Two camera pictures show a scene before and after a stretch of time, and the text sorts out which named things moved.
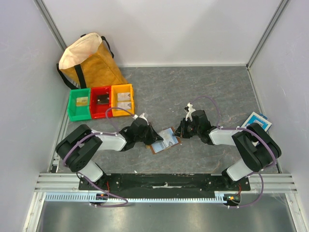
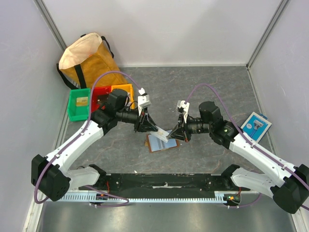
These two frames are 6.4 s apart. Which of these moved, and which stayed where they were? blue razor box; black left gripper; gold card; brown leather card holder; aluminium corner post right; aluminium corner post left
Moved: black left gripper; brown leather card holder
Stayed: aluminium corner post left; aluminium corner post right; gold card; blue razor box
